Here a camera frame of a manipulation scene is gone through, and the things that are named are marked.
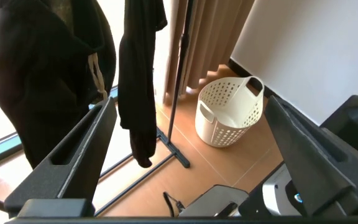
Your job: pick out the white laundry basket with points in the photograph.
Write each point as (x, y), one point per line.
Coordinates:
(228, 130)

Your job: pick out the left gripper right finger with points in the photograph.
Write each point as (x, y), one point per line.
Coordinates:
(312, 174)

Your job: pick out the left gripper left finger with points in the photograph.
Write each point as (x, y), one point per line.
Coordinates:
(85, 174)

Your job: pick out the brown curtain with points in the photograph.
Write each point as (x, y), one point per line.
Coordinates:
(207, 37)

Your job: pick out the black clothes rack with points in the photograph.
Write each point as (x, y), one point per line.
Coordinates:
(179, 77)

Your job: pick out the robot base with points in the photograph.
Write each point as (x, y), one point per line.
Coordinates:
(213, 199)

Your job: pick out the black garment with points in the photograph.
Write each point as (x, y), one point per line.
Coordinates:
(137, 77)
(36, 77)

